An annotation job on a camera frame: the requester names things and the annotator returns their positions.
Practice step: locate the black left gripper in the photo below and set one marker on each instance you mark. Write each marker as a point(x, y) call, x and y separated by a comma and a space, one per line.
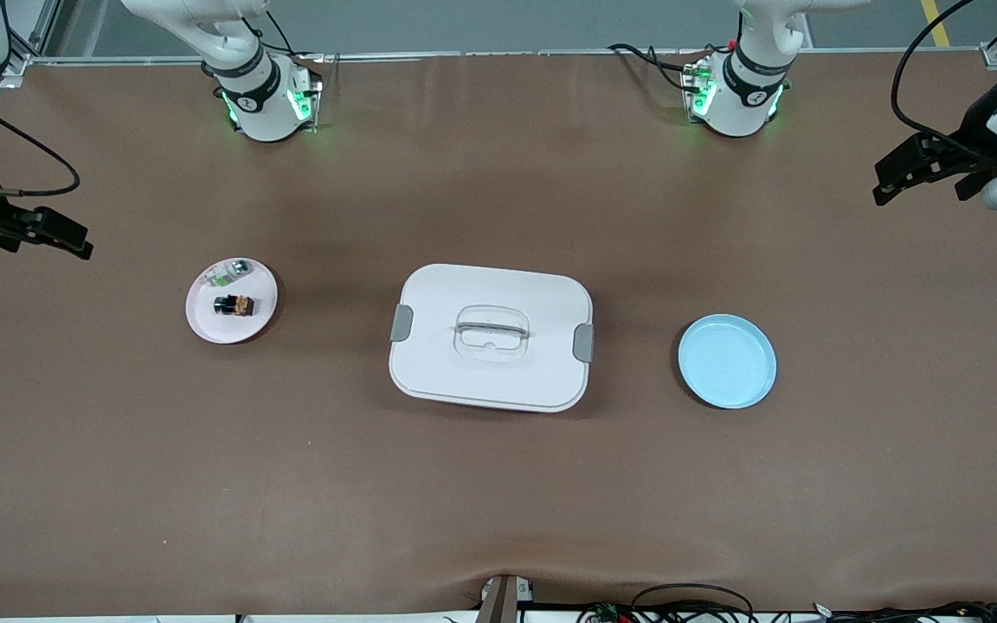
point(972, 143)

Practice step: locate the orange black switch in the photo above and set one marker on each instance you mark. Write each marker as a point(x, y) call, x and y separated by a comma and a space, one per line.
point(234, 305)

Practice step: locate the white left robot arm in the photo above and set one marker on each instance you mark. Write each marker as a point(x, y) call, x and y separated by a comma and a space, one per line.
point(741, 95)

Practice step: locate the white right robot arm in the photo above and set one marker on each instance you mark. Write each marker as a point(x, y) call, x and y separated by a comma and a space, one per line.
point(256, 95)

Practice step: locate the pink round plate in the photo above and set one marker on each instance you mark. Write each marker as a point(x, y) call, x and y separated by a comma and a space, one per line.
point(239, 330)

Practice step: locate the light blue round plate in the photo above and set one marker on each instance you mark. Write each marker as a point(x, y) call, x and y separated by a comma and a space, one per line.
point(728, 363)

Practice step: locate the brown table mat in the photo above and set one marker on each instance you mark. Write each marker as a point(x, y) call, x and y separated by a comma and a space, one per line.
point(498, 484)

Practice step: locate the green white switch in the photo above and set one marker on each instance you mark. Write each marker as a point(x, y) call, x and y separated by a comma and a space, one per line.
point(228, 272)

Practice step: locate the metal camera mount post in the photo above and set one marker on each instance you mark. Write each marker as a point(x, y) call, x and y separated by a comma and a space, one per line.
point(503, 601)

